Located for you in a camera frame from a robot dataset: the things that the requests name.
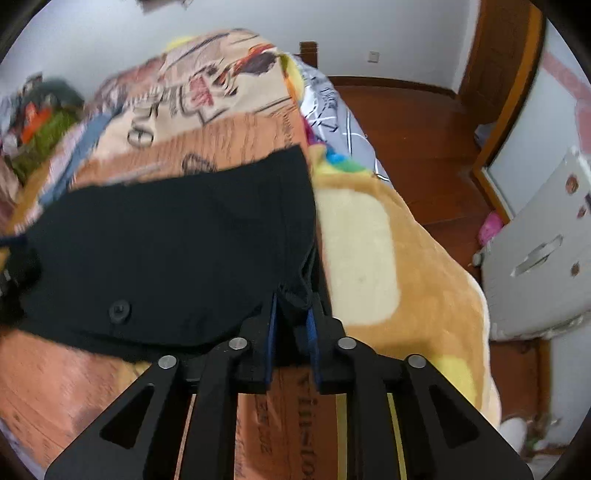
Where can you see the green patterned bag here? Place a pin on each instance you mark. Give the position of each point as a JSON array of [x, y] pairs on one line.
[[44, 138]]

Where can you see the orange item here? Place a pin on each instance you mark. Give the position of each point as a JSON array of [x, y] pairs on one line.
[[33, 121]]

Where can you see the pink toy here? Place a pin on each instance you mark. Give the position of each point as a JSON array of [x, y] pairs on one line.
[[490, 227]]

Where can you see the blue jeans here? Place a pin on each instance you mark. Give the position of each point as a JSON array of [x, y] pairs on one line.
[[85, 141]]

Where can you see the crumpled patterned cloth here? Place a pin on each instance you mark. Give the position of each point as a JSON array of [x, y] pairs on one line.
[[11, 124]]

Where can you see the grey cloth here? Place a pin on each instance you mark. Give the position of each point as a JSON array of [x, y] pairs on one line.
[[57, 92]]

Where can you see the wooden door frame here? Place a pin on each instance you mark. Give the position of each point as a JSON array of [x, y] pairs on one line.
[[503, 60]]

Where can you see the wooden bed post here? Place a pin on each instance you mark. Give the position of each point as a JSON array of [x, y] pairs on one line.
[[308, 53]]

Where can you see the grey patterned bedsheet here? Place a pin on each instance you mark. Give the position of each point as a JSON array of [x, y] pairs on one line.
[[332, 110]]

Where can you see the yellow brown plush blanket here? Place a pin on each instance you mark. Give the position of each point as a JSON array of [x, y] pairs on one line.
[[415, 286]]

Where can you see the black pants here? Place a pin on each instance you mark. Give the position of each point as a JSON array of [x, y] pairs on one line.
[[184, 240]]

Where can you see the white round object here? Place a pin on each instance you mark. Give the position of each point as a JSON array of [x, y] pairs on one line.
[[513, 434]]

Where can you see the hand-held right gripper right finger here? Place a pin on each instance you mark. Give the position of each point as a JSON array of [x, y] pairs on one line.
[[313, 353]]

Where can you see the white wall socket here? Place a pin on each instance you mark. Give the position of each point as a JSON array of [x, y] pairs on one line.
[[373, 56]]

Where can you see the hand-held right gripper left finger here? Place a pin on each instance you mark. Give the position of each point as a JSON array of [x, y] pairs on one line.
[[272, 344]]

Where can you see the printed newspaper-pattern blanket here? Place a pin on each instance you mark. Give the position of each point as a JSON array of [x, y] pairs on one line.
[[231, 134]]

